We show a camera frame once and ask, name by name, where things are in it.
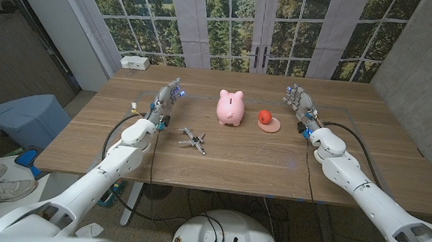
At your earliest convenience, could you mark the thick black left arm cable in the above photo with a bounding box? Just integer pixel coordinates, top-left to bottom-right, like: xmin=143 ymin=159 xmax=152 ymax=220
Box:
xmin=100 ymin=109 xmax=144 ymax=164

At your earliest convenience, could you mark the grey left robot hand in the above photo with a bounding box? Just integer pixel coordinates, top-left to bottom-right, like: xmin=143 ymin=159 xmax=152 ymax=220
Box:
xmin=147 ymin=75 xmax=187 ymax=127

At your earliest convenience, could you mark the white table leg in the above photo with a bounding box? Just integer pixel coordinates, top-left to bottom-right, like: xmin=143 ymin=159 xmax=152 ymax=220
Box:
xmin=119 ymin=181 xmax=145 ymax=229

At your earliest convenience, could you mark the white floor board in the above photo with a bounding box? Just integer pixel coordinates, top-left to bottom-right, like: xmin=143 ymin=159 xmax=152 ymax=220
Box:
xmin=0 ymin=154 xmax=81 ymax=233

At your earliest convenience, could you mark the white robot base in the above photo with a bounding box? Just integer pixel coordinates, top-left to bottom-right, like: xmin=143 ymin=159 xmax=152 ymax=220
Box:
xmin=170 ymin=206 xmax=282 ymax=242

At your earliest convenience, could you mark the blue-grey bin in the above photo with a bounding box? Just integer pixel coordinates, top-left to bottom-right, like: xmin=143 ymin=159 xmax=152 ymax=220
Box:
xmin=0 ymin=91 xmax=74 ymax=154

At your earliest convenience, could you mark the pink plastic piggy bank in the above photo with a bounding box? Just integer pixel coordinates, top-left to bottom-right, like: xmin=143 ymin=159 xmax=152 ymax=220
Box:
xmin=215 ymin=88 xmax=248 ymax=128

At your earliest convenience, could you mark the grey toy airplane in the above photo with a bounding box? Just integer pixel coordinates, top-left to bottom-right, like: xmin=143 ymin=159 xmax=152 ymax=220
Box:
xmin=177 ymin=127 xmax=208 ymax=157

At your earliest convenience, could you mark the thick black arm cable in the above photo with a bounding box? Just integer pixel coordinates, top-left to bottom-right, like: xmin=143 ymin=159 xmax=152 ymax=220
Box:
xmin=316 ymin=121 xmax=388 ymax=190
xmin=100 ymin=109 xmax=144 ymax=164

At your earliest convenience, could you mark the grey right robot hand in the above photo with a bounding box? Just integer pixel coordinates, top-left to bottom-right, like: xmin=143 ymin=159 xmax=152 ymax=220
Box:
xmin=280 ymin=82 xmax=325 ymax=135

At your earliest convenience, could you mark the printed window backdrop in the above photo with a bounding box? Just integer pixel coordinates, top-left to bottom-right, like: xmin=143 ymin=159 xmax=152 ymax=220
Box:
xmin=59 ymin=0 xmax=423 ymax=88

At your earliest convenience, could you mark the crumpled white paper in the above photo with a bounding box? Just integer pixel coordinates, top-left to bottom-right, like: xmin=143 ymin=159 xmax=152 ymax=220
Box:
xmin=74 ymin=221 xmax=104 ymax=241

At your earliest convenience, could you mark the white power box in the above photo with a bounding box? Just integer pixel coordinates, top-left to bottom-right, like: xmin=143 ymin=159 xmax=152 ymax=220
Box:
xmin=119 ymin=55 xmax=151 ymax=72

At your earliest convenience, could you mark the grey table leg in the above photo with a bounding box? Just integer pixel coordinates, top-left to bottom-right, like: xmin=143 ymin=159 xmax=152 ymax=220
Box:
xmin=313 ymin=202 xmax=340 ymax=242

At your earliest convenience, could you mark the black door handle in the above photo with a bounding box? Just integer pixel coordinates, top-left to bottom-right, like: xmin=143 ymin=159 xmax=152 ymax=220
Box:
xmin=0 ymin=0 xmax=20 ymax=16

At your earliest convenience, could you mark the pink round coaster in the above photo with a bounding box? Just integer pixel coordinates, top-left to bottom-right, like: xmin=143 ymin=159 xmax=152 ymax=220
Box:
xmin=256 ymin=116 xmax=282 ymax=135

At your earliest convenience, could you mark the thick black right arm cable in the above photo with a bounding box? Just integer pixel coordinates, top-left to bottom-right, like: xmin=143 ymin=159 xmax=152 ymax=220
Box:
xmin=316 ymin=121 xmax=388 ymax=190

